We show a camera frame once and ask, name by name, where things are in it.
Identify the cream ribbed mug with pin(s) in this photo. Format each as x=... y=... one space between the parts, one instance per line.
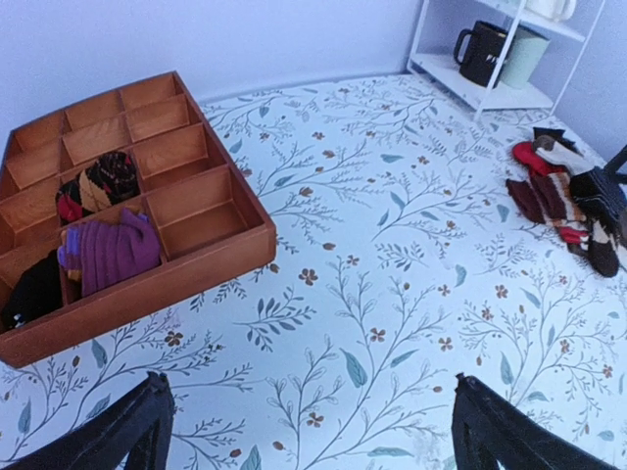
x=553 y=10

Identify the brown argyle sock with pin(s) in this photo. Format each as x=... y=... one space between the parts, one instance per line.
x=599 y=246

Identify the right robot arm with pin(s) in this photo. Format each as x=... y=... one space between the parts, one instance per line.
x=612 y=167

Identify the floral tablecloth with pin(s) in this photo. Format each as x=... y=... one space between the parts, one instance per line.
x=401 y=262

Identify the maroon orange striped socks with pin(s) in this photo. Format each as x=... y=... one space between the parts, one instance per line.
x=546 y=199

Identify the orange wooden divider tray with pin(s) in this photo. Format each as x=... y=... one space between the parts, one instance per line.
x=115 y=207

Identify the black sock with white stripes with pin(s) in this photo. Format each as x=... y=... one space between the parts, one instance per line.
x=37 y=293

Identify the mint green tumbler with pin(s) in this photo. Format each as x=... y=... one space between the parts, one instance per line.
x=524 y=55

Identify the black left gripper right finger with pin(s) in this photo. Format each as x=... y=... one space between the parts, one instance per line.
x=488 y=432

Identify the dark red rolled sock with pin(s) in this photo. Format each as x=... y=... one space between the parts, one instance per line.
x=111 y=180

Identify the cream and brown sock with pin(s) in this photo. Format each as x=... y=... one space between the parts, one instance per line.
x=551 y=145

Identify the black mug white lettering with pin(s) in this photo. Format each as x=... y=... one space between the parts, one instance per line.
x=477 y=51

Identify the purple rolled sock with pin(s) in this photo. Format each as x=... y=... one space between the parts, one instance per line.
x=98 y=254

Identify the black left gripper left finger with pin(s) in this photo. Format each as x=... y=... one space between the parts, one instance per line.
x=135 y=430

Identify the white shelf rack black top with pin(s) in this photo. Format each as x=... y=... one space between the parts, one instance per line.
x=443 y=30

